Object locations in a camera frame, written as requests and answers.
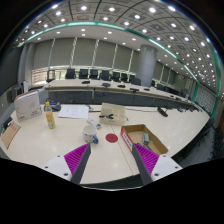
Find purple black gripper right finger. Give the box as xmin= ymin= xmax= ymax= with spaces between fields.
xmin=132 ymin=143 xmax=159 ymax=185

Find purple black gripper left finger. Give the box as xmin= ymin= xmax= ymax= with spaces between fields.
xmin=64 ymin=143 xmax=91 ymax=184

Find yellow drink plastic bottle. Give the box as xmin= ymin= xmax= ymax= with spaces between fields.
xmin=44 ymin=101 xmax=55 ymax=129

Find teal eraser block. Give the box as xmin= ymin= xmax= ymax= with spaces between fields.
xmin=143 ymin=133 xmax=149 ymax=144

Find open cardboard box red label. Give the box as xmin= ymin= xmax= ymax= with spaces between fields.
xmin=120 ymin=124 xmax=168 ymax=155

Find red round coaster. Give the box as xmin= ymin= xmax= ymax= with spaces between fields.
xmin=106 ymin=134 xmax=118 ymax=143

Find white remote control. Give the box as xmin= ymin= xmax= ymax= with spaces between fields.
xmin=87 ymin=118 xmax=101 ymax=129

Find white paper sheets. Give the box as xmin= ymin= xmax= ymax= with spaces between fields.
xmin=58 ymin=105 xmax=89 ymax=119

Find black table microphone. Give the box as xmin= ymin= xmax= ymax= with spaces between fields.
xmin=157 ymin=107 xmax=168 ymax=117

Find beige board with black clip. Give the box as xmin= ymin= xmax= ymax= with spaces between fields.
xmin=99 ymin=103 xmax=126 ymax=126

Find dark blue bag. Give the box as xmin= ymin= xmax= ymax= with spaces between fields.
xmin=47 ymin=99 xmax=61 ymax=112

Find long conference desk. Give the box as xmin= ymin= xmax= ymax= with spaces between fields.
xmin=44 ymin=79 xmax=200 ymax=111

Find brown cardboard piece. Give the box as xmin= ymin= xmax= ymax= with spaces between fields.
xmin=1 ymin=122 xmax=20 ymax=148

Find white carton box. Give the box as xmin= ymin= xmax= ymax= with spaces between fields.
xmin=14 ymin=90 xmax=42 ymax=122

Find grey round pillar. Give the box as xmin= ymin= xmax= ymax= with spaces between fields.
xmin=136 ymin=44 xmax=158 ymax=87

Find white patterned mug blue handle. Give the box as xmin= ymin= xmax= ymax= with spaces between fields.
xmin=82 ymin=125 xmax=99 ymax=144

